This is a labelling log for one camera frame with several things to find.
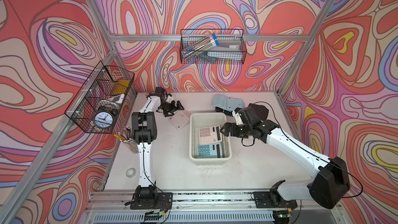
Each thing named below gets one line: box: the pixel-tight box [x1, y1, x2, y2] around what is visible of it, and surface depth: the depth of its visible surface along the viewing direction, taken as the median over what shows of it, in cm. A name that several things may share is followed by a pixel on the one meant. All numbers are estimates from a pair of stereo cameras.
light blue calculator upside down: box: [212, 94, 246, 112], surface depth 110 cm
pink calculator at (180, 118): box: [168, 109, 191, 131], surface depth 104 cm
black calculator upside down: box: [248, 103, 269, 122], surface depth 109 cm
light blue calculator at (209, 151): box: [196, 142, 223, 159], surface depth 89 cm
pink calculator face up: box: [198, 124, 223, 145], surface depth 96 cm
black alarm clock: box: [93, 105, 118, 130], surface depth 69 cm
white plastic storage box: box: [188, 112, 233, 165], surface depth 88 cm
